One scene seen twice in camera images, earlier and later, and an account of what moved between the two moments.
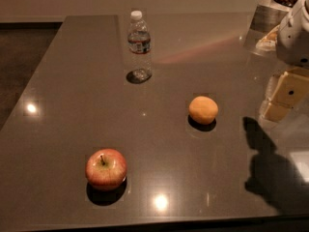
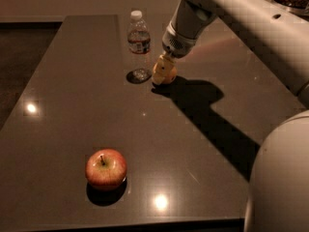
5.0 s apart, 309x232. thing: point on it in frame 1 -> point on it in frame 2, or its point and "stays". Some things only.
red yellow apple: [105, 169] stays
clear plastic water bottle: [140, 49] stays
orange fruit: [203, 109] -> [173, 74]
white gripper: [294, 42] -> [177, 44]
